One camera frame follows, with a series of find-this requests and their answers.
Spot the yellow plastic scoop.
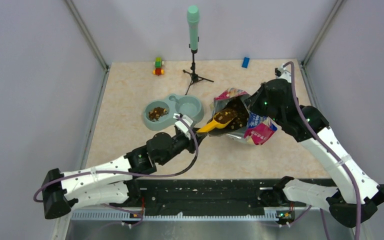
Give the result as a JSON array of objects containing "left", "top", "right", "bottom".
[{"left": 196, "top": 108, "right": 238, "bottom": 133}]

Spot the cat food bag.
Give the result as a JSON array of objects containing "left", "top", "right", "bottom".
[{"left": 208, "top": 88, "right": 278, "bottom": 146}]

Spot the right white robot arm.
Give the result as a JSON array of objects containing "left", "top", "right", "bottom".
[{"left": 245, "top": 78, "right": 384, "bottom": 228}]

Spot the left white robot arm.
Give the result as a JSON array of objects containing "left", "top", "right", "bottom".
[{"left": 38, "top": 127, "right": 207, "bottom": 220}]

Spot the green double pet bowl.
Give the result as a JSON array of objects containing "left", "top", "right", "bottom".
[{"left": 141, "top": 94, "right": 205, "bottom": 131}]

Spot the blue block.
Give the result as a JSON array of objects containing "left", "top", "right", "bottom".
[{"left": 241, "top": 57, "right": 250, "bottom": 69}]

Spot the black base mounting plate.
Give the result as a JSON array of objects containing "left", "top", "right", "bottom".
[{"left": 109, "top": 177, "right": 339, "bottom": 218}]

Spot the black tripod microphone stand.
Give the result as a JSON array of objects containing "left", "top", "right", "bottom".
[{"left": 182, "top": 50, "right": 214, "bottom": 96}]

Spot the colourful toy block figure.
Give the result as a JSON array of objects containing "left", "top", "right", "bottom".
[{"left": 152, "top": 57, "right": 165, "bottom": 76}]

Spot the green microphone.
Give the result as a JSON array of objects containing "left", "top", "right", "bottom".
[{"left": 186, "top": 5, "right": 200, "bottom": 54}]

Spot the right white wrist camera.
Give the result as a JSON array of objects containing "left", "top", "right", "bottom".
[{"left": 274, "top": 66, "right": 292, "bottom": 83}]

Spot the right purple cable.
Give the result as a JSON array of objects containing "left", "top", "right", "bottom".
[{"left": 283, "top": 61, "right": 362, "bottom": 240}]

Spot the purple cable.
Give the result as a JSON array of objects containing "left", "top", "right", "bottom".
[
  {"left": 32, "top": 114, "right": 200, "bottom": 229},
  {"left": 283, "top": 61, "right": 362, "bottom": 240}
]

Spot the grey cable duct strip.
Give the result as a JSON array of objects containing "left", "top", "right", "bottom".
[{"left": 71, "top": 209, "right": 279, "bottom": 222}]

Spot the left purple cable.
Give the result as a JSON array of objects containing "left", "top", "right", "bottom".
[{"left": 32, "top": 114, "right": 200, "bottom": 229}]

